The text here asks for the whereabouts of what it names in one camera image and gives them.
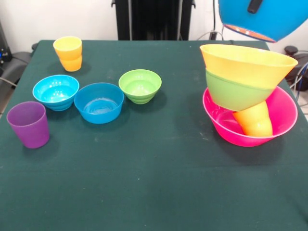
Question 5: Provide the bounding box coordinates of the large green bowl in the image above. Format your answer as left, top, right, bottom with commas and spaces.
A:
205, 68, 275, 112

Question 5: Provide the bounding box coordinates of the medium blue bowl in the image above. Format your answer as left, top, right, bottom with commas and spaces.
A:
218, 0, 308, 43

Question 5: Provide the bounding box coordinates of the black hanging cable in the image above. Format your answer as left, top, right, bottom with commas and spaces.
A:
212, 0, 225, 40

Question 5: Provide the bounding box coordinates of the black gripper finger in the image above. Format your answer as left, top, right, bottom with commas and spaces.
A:
247, 0, 263, 14

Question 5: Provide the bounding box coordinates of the orange cup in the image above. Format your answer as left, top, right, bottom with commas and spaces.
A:
232, 101, 273, 137

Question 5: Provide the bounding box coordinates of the small green bowl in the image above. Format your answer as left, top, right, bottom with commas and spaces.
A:
118, 69, 162, 104

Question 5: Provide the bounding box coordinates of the large pink bowl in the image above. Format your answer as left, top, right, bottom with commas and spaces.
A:
202, 86, 298, 147

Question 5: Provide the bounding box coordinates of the large orange bowl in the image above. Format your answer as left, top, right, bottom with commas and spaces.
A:
200, 44, 298, 91

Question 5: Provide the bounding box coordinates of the small light blue bowl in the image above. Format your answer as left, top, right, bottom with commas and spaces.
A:
32, 75, 80, 112

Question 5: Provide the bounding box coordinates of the purple cup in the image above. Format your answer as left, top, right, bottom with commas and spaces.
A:
6, 101, 50, 149

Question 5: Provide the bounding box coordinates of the black computer tower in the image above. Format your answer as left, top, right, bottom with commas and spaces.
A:
0, 20, 13, 64

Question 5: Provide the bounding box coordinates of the dark green tablecloth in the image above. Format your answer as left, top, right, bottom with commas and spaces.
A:
0, 39, 308, 231

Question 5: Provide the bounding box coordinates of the yellow cup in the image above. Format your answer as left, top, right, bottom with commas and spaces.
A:
52, 36, 83, 72

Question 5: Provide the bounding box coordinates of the dark blue bowl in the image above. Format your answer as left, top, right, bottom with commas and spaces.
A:
74, 82, 125, 125

